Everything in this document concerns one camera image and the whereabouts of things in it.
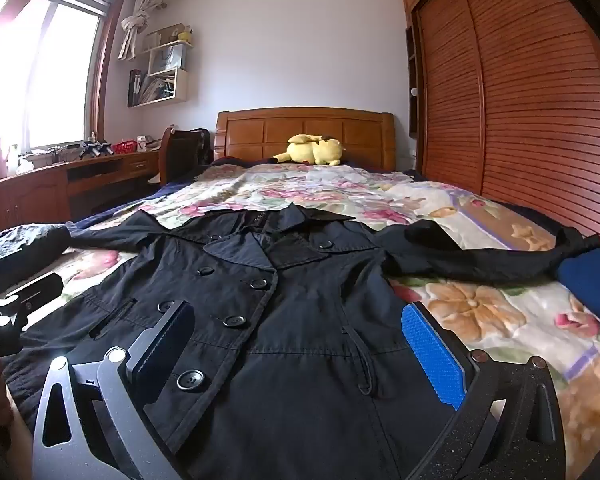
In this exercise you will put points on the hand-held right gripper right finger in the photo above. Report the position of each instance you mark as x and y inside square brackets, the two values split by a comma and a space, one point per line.
[432, 355]

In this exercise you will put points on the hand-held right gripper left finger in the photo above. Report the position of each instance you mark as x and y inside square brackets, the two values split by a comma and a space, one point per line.
[170, 340]

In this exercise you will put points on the black button coat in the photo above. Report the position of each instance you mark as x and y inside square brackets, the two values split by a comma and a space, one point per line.
[290, 310]

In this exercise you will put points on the dark grey cloth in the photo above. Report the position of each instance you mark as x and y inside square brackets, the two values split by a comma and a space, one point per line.
[15, 242]

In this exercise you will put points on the floral blanket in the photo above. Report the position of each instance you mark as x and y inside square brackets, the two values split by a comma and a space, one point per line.
[480, 305]

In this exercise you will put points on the wooden desk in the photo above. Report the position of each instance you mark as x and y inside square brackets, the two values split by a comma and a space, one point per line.
[35, 190]

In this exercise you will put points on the black gadget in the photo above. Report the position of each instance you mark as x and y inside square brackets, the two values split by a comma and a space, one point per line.
[95, 150]

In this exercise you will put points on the red basket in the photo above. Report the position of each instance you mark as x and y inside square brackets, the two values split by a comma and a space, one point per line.
[124, 148]

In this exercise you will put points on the blue folded cloth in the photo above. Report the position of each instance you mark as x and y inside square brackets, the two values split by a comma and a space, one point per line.
[590, 280]

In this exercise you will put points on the small white box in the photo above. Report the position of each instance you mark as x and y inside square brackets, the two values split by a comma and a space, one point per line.
[143, 143]

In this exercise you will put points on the wooden chair with black bag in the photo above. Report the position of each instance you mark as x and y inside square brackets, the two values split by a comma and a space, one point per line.
[182, 152]

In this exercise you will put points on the yellow plush toy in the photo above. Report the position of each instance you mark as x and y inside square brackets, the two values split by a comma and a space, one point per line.
[310, 150]

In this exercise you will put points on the wooden bed headboard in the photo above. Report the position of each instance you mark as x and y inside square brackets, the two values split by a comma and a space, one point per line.
[305, 130]

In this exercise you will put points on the wooden slatted wardrobe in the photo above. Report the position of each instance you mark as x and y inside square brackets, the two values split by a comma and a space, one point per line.
[520, 90]

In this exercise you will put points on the tied beige curtain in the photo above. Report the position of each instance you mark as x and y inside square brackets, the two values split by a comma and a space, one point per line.
[135, 22]

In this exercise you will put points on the small yellow ornament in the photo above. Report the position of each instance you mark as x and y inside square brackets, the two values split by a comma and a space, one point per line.
[185, 35]

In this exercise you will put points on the window with wooden frame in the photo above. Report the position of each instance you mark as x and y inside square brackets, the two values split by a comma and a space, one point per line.
[45, 70]

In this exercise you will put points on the white wall shelf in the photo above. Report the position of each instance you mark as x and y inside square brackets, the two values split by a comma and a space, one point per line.
[162, 80]

